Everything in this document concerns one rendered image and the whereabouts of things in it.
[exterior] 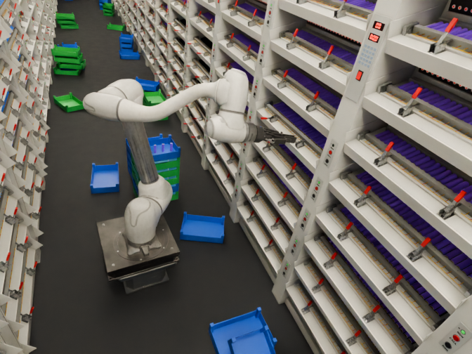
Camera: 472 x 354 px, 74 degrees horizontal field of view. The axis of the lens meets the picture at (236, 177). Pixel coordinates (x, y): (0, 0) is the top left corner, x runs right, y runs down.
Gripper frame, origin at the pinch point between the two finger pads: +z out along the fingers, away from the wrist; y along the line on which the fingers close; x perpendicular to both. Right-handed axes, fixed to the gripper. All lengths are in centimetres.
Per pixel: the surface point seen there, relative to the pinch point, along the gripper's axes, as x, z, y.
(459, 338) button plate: -11, 7, 93
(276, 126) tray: -3.9, 7.3, -20.7
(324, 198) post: -13.6, 9.5, 27.4
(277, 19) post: 43, -2, -43
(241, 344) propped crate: -94, -9, 44
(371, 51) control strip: 46, -5, 24
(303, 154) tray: -4.0, 7.2, 6.3
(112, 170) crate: -111, -50, -128
